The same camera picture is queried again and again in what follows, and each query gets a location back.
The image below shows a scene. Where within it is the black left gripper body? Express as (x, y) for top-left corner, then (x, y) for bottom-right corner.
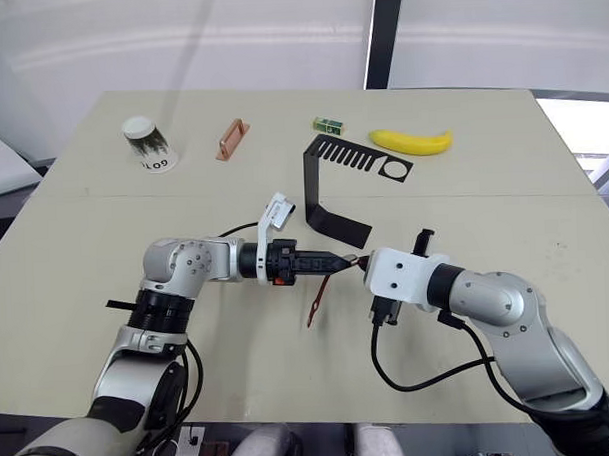
(264, 237), (302, 289)

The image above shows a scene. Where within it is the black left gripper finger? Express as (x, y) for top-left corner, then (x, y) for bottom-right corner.
(296, 260), (355, 278)
(295, 248), (352, 266)

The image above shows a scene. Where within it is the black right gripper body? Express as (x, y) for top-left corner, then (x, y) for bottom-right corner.
(365, 226), (440, 331)

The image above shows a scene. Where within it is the dark red watch strap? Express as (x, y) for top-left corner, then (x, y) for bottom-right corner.
(303, 254), (360, 331)

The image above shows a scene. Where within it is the black metal watch stand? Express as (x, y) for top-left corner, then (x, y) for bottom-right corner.
(299, 130), (417, 252)

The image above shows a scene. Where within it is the copper coloured rectangular clip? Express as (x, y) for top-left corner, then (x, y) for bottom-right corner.
(213, 118), (254, 163)

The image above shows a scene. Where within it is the small green box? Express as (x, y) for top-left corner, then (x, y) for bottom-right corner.
(312, 116), (346, 138)

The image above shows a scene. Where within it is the grey rounded shape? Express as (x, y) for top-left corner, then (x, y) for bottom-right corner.
(352, 420), (408, 456)
(224, 421), (304, 456)

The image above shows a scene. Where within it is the yellow banana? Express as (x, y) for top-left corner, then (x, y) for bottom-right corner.
(368, 126), (455, 159)

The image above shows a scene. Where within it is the white printed paper cup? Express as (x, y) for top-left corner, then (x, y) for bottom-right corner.
(121, 114), (180, 176)

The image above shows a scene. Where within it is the white side table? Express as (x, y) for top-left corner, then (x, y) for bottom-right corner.
(0, 121), (60, 201)

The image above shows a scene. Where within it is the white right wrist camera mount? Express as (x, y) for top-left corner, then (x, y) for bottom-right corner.
(360, 244), (453, 316)

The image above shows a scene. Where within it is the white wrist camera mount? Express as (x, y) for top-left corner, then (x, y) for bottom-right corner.
(254, 190), (301, 287)
(360, 244), (453, 316)

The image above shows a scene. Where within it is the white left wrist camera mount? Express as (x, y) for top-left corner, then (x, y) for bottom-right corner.
(254, 190), (301, 287)

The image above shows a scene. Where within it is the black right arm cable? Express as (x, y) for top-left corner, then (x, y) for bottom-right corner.
(369, 307), (540, 420)

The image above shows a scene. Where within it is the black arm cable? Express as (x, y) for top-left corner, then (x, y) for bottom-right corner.
(369, 307), (540, 420)
(128, 221), (267, 455)

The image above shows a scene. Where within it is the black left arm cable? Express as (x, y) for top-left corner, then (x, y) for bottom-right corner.
(128, 221), (267, 455)

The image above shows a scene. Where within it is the black window frame pillar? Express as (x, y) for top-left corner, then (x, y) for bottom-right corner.
(360, 0), (410, 91)

